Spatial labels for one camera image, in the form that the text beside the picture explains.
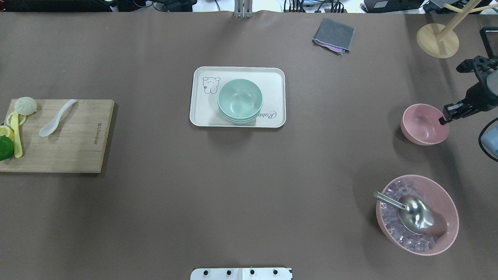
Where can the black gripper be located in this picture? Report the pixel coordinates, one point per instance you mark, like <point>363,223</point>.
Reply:
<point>483,96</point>

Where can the small pink bowl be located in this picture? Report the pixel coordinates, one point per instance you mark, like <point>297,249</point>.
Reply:
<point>420,125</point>

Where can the white ceramic spoon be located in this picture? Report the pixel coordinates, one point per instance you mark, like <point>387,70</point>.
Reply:
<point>50,128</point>

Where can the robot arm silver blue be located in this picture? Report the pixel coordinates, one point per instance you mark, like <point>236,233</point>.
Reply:
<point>487,139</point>

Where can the large pink ice bowl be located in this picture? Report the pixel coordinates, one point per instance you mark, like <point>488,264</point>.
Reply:
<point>436,198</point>

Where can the wooden mug tree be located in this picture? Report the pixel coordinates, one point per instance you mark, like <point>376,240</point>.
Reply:
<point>440,41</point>

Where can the black monitor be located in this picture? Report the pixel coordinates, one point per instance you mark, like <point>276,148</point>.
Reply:
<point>489,37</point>

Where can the metal ice scoop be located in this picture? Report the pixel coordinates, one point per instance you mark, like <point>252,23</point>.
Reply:
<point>413,213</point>

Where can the grey folded cloth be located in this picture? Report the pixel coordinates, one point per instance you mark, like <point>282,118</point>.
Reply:
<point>334,36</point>

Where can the stacked green bowls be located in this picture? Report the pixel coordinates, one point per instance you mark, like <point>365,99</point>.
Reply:
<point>240,101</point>

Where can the cream rabbit tray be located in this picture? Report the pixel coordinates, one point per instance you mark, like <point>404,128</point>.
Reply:
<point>208,81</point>

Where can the wooden cutting board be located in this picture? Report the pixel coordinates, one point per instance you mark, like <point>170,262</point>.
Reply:
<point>76,146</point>

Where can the green lime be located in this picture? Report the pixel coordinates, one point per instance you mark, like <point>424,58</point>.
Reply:
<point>6,148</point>

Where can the aluminium frame post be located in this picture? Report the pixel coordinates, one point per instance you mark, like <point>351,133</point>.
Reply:
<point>243,8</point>

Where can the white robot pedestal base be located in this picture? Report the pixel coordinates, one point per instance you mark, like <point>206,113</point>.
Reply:
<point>258,273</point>

